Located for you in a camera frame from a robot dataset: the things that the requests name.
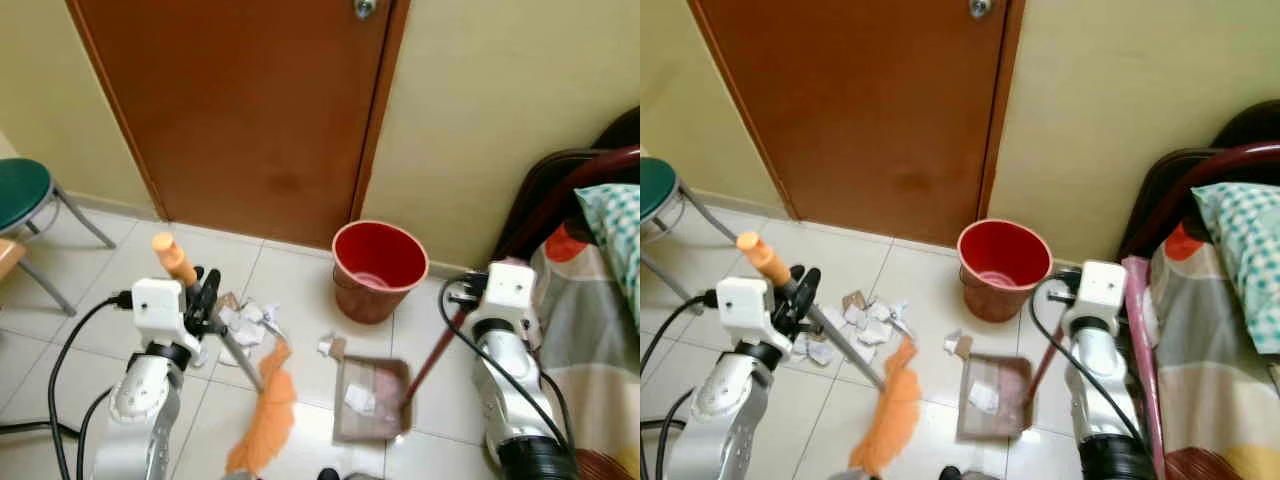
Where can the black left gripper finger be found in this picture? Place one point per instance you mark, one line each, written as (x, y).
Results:
(197, 277)
(810, 285)
(794, 274)
(212, 283)

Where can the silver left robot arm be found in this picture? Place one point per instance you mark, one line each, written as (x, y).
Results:
(725, 400)
(140, 400)

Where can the brown cardboard scrap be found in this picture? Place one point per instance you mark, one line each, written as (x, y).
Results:
(965, 348)
(339, 349)
(854, 299)
(228, 301)

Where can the grey orange patterned bed sheet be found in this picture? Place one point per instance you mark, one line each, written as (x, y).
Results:
(590, 330)
(1200, 350)

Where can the dark red bed headboard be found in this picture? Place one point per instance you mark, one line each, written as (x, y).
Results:
(1180, 170)
(560, 190)

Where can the green checked pillow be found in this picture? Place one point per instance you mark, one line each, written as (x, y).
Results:
(615, 230)
(1245, 240)

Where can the green seat metal stool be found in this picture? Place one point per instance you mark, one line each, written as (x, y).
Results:
(25, 190)
(655, 190)

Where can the black robot foot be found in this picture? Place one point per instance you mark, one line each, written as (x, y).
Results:
(950, 473)
(327, 473)

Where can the silver round door knob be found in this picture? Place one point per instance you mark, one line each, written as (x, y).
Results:
(980, 8)
(365, 8)

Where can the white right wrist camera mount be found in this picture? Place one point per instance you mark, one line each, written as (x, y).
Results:
(1100, 285)
(507, 285)

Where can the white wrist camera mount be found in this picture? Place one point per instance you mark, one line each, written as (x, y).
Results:
(745, 305)
(155, 305)
(507, 285)
(1100, 285)

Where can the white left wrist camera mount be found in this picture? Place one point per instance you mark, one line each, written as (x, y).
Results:
(745, 305)
(155, 305)

